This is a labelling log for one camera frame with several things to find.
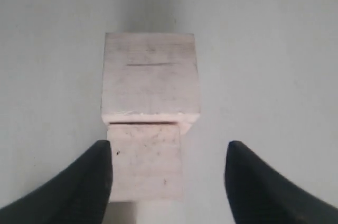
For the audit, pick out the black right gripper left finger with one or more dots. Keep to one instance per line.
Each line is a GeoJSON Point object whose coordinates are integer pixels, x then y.
{"type": "Point", "coordinates": [78, 194]}

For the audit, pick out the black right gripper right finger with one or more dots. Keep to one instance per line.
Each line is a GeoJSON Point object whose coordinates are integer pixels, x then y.
{"type": "Point", "coordinates": [257, 193]}

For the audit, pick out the second largest wooden cube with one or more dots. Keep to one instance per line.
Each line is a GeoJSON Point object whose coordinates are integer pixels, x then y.
{"type": "Point", "coordinates": [146, 162]}

